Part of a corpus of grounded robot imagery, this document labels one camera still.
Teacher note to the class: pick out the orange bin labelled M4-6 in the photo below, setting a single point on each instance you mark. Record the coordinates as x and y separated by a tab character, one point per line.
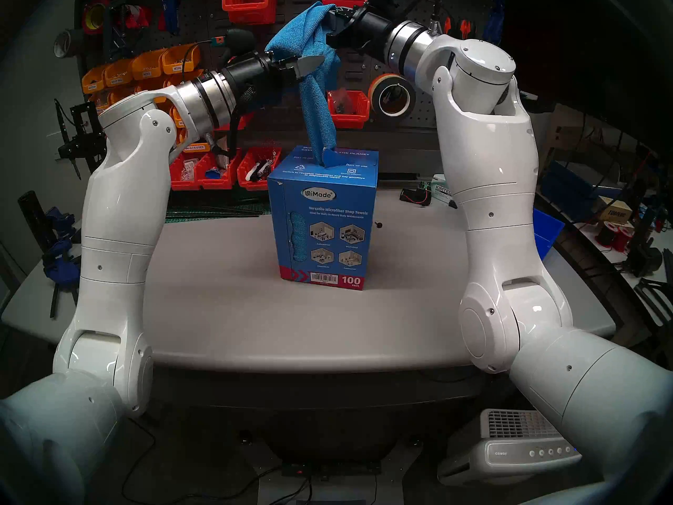
150	87

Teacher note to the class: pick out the green cutting mat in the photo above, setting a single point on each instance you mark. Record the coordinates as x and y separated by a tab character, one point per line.
221	213

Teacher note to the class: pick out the dark pegboard wall panel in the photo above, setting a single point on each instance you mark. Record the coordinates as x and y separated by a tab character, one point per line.
294	109

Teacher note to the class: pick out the black power adapter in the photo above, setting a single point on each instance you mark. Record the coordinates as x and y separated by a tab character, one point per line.
645	259

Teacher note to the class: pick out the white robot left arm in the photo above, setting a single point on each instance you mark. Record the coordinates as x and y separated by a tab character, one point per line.
115	246

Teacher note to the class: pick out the orange bin labelled M4X5X6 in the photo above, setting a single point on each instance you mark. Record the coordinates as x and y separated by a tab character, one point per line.
103	102

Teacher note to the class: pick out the green white tissue box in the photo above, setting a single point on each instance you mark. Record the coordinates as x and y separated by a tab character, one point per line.
442	191

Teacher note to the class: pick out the grey duct tape roll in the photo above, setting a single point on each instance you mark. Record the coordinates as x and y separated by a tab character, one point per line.
65	42

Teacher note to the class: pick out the black folded stand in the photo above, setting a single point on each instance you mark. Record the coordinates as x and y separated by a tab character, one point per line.
654	299

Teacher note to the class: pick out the black tape roll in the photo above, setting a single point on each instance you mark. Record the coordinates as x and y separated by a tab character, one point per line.
407	101

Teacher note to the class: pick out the black power strip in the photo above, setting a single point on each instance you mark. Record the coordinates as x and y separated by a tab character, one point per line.
331	470

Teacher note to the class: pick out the orange bin labelled M3X8 BAD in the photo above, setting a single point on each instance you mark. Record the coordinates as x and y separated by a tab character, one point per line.
119	73

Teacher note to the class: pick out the black hand tool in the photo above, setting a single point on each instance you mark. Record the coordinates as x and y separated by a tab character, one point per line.
118	41

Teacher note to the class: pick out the white air purifier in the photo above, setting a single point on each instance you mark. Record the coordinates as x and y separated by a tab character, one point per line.
505	451

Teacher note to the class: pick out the black upright post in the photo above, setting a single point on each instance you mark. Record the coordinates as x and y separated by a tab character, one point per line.
31	214

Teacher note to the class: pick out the black monitor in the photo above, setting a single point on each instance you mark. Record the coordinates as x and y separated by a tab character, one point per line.
594	51

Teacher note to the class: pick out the orange tape roll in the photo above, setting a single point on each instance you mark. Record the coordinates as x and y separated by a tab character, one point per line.
374	86

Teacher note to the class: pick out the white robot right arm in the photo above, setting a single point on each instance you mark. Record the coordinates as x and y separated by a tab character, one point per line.
494	193

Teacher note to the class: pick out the blue black clamp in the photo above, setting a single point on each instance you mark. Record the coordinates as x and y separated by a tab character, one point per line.
63	264
59	222

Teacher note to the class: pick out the small cardboard box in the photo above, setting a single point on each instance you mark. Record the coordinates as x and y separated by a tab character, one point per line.
615	213

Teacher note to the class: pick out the orange bin labelled M3X6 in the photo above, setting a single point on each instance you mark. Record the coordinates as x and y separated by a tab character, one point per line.
179	61

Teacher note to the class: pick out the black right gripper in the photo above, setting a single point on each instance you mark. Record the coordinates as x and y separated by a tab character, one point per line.
368	33

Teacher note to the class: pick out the red yellow tape roll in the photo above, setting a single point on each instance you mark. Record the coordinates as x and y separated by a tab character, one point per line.
94	16

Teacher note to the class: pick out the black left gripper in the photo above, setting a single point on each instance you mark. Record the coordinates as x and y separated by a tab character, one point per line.
255	75

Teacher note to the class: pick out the orange bin labelled M4-0.7 HEX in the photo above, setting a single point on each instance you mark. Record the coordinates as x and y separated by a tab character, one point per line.
194	147

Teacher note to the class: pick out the clear bag of parts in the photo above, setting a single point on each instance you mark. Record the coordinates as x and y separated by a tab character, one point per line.
187	168
347	100

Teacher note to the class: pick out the orange bin labelled M3-4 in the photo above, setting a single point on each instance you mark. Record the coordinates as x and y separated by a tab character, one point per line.
172	81

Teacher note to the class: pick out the bright blue plastic bin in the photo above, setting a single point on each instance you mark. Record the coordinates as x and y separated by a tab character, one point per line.
549	230

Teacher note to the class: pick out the black metal stand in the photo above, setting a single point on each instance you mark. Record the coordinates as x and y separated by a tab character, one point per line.
84	141

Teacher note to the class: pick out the orange bin labelled M3X14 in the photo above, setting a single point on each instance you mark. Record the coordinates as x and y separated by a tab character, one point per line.
93	81

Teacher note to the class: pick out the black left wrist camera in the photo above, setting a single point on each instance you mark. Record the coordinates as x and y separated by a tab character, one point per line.
239	41

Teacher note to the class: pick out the folded paper manual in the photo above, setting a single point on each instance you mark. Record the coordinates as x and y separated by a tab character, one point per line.
220	159

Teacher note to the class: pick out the orange bin labelled M4X4X6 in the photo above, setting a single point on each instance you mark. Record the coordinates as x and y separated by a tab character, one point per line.
122	95

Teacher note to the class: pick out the orange bin labelled M3-6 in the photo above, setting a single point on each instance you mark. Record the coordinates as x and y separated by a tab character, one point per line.
176	119

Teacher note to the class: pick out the blue shop towel box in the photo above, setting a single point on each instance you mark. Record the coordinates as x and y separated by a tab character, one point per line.
326	230

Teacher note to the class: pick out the white marker pen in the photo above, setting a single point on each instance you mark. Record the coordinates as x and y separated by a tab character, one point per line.
252	171

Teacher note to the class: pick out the red plastic storage bin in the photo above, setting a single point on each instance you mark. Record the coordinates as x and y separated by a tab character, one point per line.
250	9
352	119
242	123
221	183
184	184
252	185

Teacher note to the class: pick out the blue microfiber shop towel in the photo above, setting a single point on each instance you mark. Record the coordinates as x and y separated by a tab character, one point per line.
315	114

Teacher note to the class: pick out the large dark blue bin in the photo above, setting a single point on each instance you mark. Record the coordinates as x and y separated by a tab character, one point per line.
573	193

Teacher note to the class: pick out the blue plastic part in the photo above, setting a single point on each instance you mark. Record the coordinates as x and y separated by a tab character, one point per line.
212	173

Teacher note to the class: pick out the small green circuit board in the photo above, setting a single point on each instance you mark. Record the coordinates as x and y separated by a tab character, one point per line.
426	187

